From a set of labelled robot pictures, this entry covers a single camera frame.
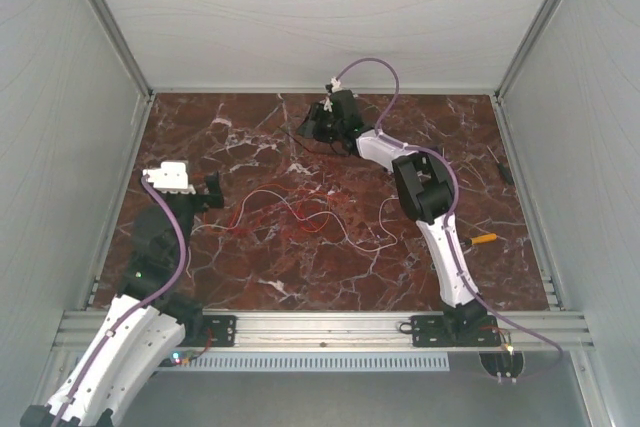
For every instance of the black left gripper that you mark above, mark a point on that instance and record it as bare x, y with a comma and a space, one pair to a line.
214, 199

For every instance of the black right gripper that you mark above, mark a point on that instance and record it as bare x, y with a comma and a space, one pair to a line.
310, 126

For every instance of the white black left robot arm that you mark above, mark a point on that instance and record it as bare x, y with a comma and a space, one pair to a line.
147, 318

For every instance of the black precision screwdriver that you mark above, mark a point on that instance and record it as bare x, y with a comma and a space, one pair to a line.
503, 170

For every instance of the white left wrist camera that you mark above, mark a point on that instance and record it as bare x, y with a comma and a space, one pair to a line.
171, 177

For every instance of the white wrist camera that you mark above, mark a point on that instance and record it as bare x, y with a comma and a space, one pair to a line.
171, 177
332, 87

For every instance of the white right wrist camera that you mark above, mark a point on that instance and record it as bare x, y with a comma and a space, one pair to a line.
332, 87

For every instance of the grey slotted cable duct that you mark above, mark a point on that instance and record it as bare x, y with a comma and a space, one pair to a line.
315, 362

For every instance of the aluminium front rail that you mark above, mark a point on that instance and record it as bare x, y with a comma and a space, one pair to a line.
299, 331

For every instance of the orange handled screwdriver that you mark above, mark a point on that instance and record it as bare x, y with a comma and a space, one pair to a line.
481, 239

